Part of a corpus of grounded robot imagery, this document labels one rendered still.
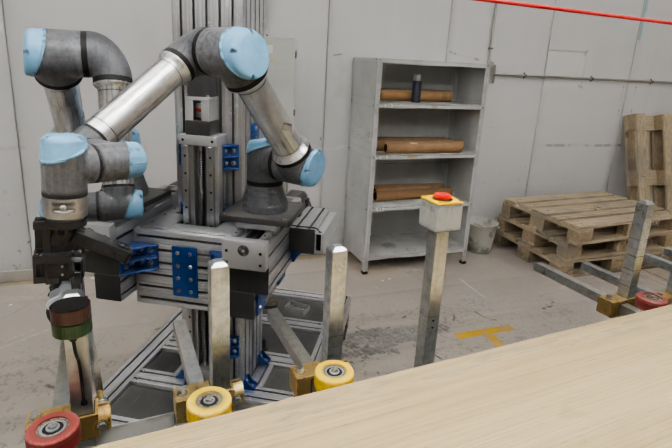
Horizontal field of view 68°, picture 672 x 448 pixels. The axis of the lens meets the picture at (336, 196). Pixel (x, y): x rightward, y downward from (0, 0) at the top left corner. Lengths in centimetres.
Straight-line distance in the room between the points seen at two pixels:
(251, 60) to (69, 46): 46
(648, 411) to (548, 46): 390
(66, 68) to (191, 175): 55
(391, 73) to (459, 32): 67
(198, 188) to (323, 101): 210
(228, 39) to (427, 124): 307
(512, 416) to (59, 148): 94
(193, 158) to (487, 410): 119
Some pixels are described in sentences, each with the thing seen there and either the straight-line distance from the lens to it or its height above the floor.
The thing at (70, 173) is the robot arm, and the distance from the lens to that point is 99.
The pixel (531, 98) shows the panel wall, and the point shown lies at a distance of 471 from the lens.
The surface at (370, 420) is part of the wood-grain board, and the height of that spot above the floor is 90.
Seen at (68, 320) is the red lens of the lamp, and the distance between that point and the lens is 91.
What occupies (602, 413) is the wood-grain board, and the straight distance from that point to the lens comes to 113.
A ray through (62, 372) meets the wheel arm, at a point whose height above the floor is 86.
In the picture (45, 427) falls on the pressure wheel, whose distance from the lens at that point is 102.
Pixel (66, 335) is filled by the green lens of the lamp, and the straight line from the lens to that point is 92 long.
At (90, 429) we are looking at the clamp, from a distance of 109.
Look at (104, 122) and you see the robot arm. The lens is 117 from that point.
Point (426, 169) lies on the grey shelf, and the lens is 419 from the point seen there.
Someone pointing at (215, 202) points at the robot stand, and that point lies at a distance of 175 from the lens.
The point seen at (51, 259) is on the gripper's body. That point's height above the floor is 114.
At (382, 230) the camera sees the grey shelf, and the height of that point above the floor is 17.
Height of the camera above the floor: 151
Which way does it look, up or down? 15 degrees down
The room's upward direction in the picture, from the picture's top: 3 degrees clockwise
